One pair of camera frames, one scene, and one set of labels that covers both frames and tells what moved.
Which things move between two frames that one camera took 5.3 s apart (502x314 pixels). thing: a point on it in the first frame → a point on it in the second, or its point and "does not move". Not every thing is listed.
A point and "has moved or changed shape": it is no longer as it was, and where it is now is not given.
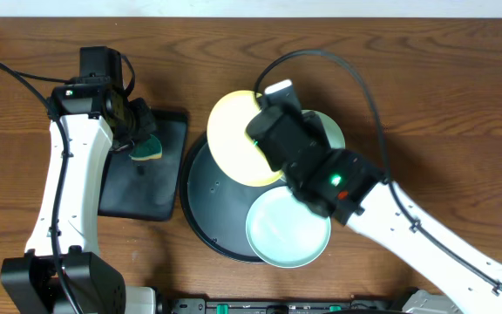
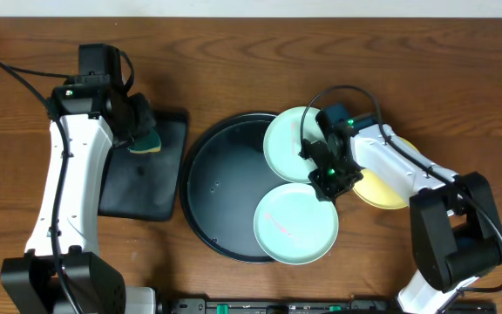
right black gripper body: [273, 151] → [338, 173]
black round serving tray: [215, 208] does not move
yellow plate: [237, 155] has moved or changed shape
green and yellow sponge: [149, 149] has moved or changed shape
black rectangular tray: [145, 190] does not move
